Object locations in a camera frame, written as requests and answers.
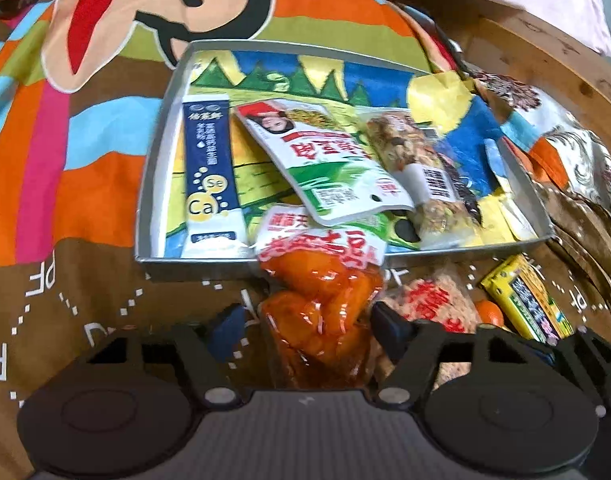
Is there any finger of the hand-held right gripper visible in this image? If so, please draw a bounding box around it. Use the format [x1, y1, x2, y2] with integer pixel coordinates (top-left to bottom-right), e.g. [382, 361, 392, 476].
[533, 327, 611, 413]

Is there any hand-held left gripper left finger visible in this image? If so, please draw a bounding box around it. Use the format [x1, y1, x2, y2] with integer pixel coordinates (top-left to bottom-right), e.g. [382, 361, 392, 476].
[82, 302, 248, 407]

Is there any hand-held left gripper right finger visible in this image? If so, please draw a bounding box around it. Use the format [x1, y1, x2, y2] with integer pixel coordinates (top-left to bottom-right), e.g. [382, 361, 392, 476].
[370, 304, 539, 406]

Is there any rice cracker packet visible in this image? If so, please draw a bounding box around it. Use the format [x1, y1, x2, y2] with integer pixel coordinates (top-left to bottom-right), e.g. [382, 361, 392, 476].
[373, 267, 481, 386]

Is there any orange snack packet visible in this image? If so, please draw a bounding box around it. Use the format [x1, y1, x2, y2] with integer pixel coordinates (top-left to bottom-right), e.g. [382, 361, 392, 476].
[255, 204, 389, 391]

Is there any yellow green snack packet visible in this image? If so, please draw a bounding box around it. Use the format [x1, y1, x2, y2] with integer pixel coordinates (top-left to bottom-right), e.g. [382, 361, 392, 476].
[480, 254, 573, 346]

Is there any tangerine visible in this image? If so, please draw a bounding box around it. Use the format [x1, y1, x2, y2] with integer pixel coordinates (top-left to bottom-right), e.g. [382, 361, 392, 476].
[473, 299, 506, 326]

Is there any blue white powder sachet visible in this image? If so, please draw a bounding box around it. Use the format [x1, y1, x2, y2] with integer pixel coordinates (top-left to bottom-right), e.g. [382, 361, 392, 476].
[182, 94, 251, 260]

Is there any green white snack packet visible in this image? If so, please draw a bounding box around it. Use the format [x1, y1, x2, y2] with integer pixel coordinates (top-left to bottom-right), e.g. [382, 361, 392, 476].
[234, 100, 417, 228]

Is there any clear nut bar packet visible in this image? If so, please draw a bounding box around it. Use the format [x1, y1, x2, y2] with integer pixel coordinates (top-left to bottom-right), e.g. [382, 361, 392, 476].
[358, 110, 486, 251]

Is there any grey cartoon printed box tray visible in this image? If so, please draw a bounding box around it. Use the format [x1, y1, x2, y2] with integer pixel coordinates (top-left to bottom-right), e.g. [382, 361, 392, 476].
[135, 37, 556, 286]

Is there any floral satin quilt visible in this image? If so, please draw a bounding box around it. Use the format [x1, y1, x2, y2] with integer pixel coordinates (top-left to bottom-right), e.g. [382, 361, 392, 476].
[465, 67, 611, 231]

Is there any cartoon monkey printed blanket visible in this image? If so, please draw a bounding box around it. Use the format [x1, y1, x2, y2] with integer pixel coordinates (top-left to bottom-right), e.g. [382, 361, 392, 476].
[0, 0, 611, 476]

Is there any wooden bed frame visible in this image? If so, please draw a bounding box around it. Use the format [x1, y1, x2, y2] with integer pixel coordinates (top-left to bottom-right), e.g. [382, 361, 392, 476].
[365, 0, 611, 126]

